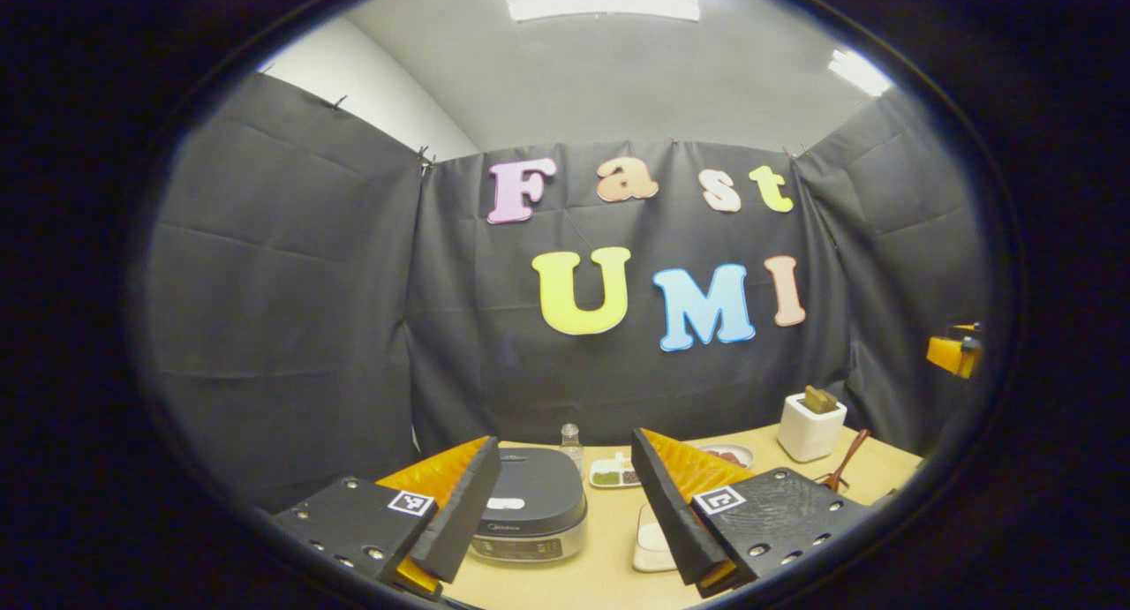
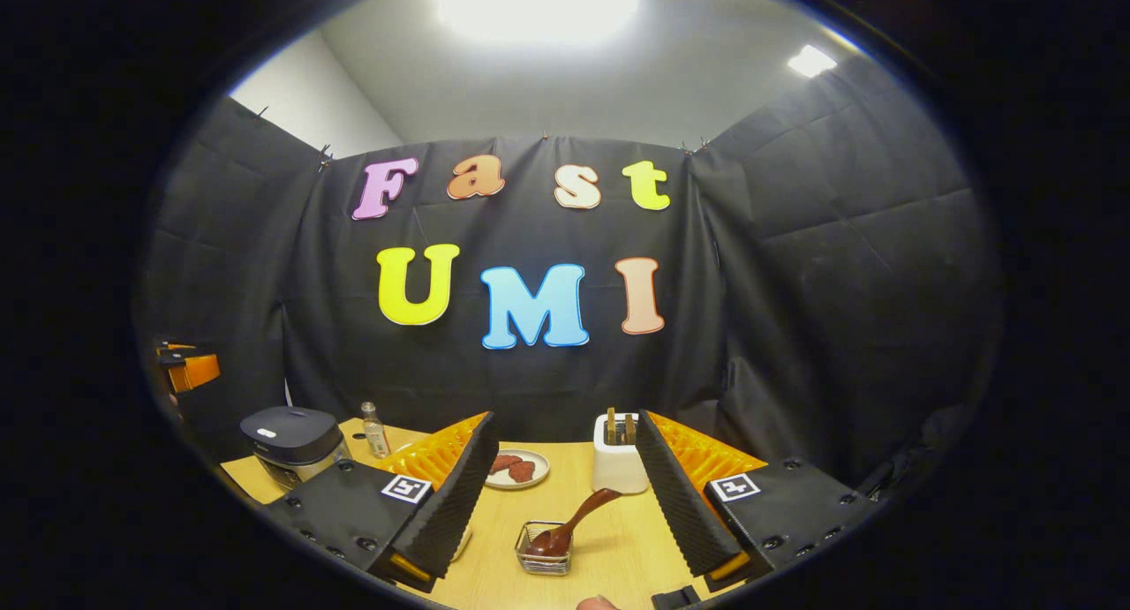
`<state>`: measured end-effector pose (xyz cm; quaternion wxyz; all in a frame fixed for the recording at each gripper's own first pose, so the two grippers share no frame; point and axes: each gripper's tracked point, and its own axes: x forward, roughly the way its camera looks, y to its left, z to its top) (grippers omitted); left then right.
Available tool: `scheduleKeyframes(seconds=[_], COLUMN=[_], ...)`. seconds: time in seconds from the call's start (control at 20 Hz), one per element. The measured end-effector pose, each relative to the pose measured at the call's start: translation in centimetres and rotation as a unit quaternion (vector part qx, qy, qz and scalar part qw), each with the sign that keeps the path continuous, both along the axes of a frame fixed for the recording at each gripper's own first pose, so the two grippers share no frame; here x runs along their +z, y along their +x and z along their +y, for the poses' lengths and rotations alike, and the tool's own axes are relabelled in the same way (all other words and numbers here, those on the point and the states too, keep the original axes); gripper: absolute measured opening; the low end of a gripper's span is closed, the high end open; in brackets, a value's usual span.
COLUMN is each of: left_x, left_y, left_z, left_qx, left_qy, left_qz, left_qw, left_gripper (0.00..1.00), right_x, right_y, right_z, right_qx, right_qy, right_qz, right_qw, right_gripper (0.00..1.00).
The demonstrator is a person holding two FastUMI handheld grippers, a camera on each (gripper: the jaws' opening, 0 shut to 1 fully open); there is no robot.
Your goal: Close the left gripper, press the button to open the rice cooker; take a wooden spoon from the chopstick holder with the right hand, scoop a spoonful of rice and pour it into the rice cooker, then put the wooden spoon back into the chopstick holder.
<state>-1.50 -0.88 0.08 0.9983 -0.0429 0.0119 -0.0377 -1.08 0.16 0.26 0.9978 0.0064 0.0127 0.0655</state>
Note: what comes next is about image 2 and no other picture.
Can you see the small clear glass bottle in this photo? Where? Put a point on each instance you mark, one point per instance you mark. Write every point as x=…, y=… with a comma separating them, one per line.
x=375, y=433

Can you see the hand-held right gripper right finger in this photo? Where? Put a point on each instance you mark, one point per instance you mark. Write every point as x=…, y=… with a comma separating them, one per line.
x=675, y=504

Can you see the black backdrop cloth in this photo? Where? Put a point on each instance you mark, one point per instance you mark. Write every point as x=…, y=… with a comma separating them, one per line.
x=839, y=283

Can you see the brown wooden spoon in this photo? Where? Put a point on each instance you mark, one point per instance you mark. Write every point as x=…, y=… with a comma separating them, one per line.
x=574, y=517

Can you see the dark grey rice cooker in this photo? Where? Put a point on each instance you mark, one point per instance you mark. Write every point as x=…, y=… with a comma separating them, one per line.
x=291, y=433

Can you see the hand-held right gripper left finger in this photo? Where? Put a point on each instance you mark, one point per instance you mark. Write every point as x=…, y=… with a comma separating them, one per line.
x=459, y=504

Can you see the white toaster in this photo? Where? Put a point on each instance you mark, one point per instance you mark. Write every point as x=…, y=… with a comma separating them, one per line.
x=618, y=469

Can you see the ceiling light panel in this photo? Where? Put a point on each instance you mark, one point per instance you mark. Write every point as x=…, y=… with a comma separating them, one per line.
x=812, y=61

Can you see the white round plate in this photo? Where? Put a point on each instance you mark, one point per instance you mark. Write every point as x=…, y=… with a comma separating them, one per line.
x=534, y=479

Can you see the red meat piece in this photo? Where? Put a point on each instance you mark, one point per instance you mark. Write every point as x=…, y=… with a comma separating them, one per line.
x=523, y=471
x=505, y=463

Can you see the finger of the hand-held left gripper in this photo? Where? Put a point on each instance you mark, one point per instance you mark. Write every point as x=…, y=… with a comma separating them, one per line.
x=194, y=372

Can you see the brown toast slice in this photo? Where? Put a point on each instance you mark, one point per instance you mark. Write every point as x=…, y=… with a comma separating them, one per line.
x=610, y=425
x=630, y=428

